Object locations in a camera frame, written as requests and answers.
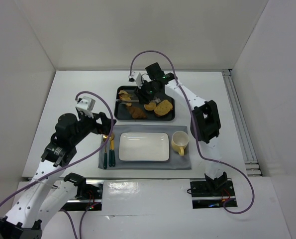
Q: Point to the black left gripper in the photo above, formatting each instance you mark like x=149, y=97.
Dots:
x=98, y=123

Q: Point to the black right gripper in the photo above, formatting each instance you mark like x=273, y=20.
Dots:
x=143, y=96

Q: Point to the steel tongs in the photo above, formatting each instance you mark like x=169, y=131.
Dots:
x=133, y=100

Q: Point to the seeded bread slice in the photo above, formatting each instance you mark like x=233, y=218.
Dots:
x=125, y=97
x=163, y=108

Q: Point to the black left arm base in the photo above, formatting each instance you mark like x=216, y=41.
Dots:
x=90, y=197

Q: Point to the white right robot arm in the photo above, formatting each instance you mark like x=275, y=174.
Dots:
x=205, y=121

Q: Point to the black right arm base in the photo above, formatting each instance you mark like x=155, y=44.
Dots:
x=204, y=198

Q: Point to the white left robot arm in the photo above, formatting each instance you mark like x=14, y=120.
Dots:
x=36, y=206

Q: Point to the gold fork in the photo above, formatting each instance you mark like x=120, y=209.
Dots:
x=105, y=152

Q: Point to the gold spoon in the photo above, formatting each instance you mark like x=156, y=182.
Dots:
x=111, y=137

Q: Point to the round bun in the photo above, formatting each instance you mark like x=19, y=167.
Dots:
x=150, y=106

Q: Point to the grey cloth placemat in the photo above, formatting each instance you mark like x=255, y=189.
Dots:
x=175, y=162

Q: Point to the brown croissant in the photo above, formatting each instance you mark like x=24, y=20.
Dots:
x=136, y=112

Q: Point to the white rectangular plate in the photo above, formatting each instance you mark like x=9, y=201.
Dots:
x=144, y=147

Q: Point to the yellow mug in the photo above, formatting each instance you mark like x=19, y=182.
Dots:
x=179, y=142

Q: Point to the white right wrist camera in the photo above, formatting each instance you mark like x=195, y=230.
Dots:
x=136, y=77

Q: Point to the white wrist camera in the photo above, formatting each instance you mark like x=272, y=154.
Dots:
x=85, y=106
x=136, y=77

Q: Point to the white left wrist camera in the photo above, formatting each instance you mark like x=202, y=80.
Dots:
x=85, y=106

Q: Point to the gold knife green handle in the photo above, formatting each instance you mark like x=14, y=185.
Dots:
x=111, y=160

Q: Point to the aluminium rail frame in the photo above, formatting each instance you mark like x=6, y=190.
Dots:
x=249, y=156

